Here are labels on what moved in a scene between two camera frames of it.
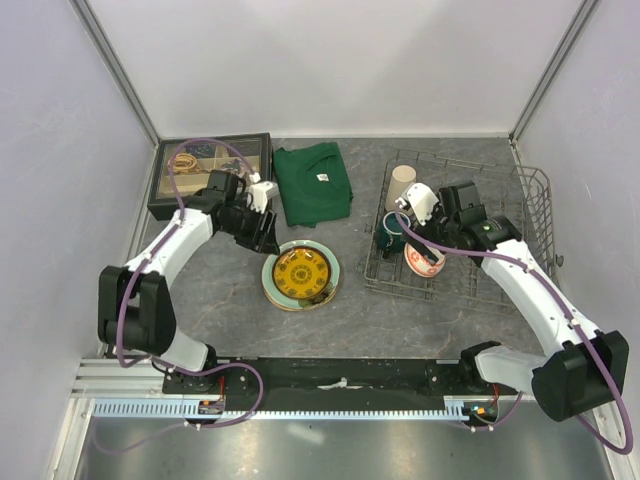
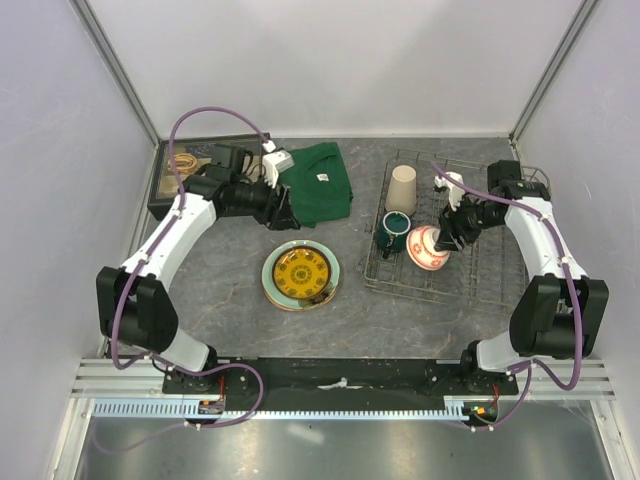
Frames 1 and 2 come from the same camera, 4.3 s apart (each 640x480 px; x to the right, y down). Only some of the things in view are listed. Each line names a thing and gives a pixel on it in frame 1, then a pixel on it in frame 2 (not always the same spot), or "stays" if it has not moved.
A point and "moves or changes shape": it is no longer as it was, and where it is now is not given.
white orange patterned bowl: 419,264 moves or changes shape
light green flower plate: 300,303 stays
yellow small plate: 301,272 stays
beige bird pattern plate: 287,308 stays
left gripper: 263,241 → 278,213
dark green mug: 390,238 stays
